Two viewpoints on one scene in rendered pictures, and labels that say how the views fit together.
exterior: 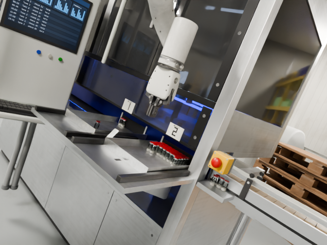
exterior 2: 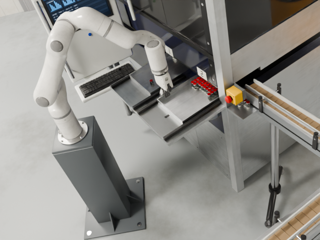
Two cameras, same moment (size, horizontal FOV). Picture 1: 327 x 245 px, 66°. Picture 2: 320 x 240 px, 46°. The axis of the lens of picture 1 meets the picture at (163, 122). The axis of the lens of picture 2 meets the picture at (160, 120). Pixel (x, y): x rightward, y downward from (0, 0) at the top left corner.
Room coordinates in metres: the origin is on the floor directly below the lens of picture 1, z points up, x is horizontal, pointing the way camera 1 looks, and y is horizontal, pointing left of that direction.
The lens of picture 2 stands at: (-0.48, -0.68, 2.41)
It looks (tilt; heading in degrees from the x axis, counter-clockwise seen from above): 44 degrees down; 31
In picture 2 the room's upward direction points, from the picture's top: 17 degrees counter-clockwise
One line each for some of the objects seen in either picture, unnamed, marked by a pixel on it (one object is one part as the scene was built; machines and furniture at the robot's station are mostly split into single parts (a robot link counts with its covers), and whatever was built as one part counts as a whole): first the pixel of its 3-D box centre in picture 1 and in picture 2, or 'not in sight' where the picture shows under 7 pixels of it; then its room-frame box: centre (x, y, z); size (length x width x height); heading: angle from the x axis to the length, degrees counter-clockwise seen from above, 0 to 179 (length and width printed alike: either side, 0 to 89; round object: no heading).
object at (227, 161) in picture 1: (221, 162); (235, 95); (0.99, -0.28, 0.99); 0.08 x 0.07 x 0.07; 143
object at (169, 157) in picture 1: (165, 153); (204, 88); (1.12, -0.06, 0.90); 0.18 x 0.02 x 0.05; 53
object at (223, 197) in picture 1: (217, 190); (244, 108); (1.02, -0.32, 0.87); 0.14 x 0.13 x 0.02; 143
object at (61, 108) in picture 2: not in sight; (54, 92); (0.73, 0.67, 1.16); 0.19 x 0.12 x 0.24; 14
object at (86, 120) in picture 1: (107, 125); (161, 72); (1.25, 0.26, 0.90); 0.34 x 0.26 x 0.04; 143
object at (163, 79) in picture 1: (163, 81); (162, 77); (0.86, 0.05, 1.21); 0.10 x 0.07 x 0.11; 53
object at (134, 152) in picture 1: (152, 155); (192, 96); (1.05, -0.01, 0.90); 0.34 x 0.26 x 0.04; 143
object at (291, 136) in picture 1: (281, 154); not in sight; (5.69, -2.78, 0.65); 0.67 x 0.60 x 1.31; 113
